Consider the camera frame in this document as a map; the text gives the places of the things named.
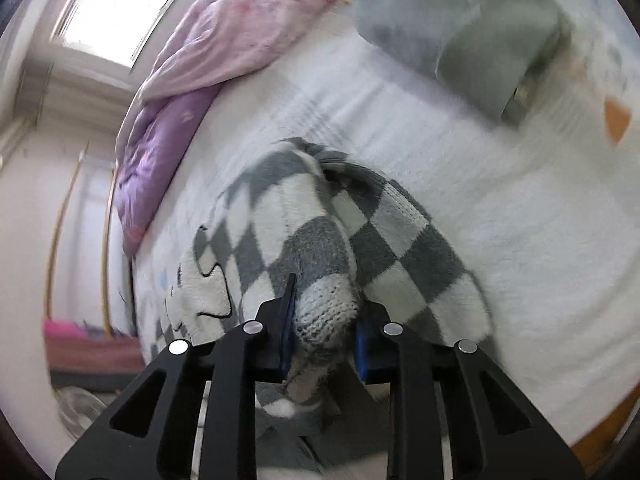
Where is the wooden bed frame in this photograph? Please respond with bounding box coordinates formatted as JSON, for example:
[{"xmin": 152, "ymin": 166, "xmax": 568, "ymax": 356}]
[{"xmin": 570, "ymin": 387, "xmax": 640, "ymax": 478}]

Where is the grey white checkered sweater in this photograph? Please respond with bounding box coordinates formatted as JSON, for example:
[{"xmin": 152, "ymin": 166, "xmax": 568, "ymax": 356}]
[{"xmin": 150, "ymin": 137, "xmax": 498, "ymax": 476}]

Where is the grey folded garment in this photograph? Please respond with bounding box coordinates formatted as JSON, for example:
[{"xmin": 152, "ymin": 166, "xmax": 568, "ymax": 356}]
[{"xmin": 352, "ymin": 0, "xmax": 573, "ymax": 123}]

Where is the pink storage box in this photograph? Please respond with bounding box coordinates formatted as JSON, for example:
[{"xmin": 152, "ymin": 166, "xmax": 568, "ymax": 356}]
[{"xmin": 42, "ymin": 317, "xmax": 146, "ymax": 393}]

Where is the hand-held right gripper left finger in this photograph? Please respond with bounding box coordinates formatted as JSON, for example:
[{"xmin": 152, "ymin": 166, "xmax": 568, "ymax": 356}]
[{"xmin": 54, "ymin": 273, "xmax": 298, "ymax": 480}]

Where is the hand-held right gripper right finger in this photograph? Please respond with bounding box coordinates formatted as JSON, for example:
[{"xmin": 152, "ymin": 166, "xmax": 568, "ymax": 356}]
[{"xmin": 353, "ymin": 301, "xmax": 586, "ymax": 480}]

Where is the white electric fan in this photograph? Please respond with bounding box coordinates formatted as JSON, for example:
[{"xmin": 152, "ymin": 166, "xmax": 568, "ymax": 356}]
[{"xmin": 54, "ymin": 385, "xmax": 118, "ymax": 441}]

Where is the window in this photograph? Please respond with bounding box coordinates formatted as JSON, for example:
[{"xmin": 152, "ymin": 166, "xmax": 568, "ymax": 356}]
[{"xmin": 50, "ymin": 0, "xmax": 211, "ymax": 68}]

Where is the pink purple floral quilt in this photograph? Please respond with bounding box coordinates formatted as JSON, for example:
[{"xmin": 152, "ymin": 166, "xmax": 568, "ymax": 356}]
[{"xmin": 114, "ymin": 0, "xmax": 366, "ymax": 260}]

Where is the white bed sheet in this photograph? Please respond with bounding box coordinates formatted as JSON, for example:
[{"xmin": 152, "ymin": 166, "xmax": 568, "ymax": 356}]
[{"xmin": 127, "ymin": 0, "xmax": 640, "ymax": 451}]

